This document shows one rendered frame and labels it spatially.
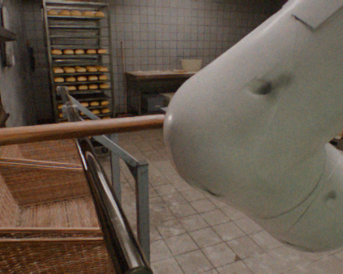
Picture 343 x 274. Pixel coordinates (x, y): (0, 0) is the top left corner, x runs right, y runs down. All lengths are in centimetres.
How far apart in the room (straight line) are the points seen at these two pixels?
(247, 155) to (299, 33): 8
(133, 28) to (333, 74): 557
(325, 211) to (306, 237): 3
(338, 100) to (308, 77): 2
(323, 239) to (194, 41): 597
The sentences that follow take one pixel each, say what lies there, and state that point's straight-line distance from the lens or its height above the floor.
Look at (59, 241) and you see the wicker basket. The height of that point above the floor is 78.
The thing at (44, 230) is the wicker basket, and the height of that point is 79.
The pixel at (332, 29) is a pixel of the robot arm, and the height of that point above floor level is 135.
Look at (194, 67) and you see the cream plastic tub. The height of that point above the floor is 98.
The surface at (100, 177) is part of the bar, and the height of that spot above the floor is 117.
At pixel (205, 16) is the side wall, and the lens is 633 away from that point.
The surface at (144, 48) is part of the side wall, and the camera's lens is 577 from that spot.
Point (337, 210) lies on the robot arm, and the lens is 28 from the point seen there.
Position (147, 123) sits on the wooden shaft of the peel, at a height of 119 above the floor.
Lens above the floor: 134
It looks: 17 degrees down
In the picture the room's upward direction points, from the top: straight up
